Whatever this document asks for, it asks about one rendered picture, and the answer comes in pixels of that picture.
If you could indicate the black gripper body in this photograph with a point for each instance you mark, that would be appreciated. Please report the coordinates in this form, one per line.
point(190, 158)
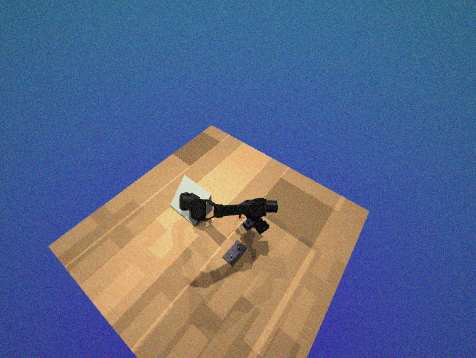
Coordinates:
point(261, 226)

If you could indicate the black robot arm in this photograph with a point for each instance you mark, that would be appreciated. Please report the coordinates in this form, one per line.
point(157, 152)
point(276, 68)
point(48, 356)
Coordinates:
point(255, 207)

